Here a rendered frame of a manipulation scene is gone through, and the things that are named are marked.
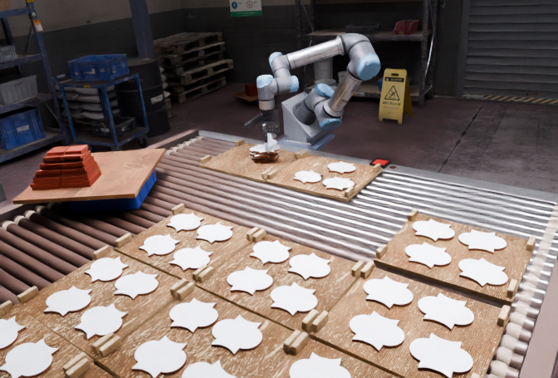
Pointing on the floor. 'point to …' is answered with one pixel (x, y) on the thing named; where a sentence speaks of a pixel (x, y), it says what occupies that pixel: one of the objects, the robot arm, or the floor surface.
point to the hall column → (141, 22)
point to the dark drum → (130, 100)
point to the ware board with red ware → (249, 94)
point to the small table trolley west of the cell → (105, 115)
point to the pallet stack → (191, 63)
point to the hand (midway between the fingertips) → (266, 148)
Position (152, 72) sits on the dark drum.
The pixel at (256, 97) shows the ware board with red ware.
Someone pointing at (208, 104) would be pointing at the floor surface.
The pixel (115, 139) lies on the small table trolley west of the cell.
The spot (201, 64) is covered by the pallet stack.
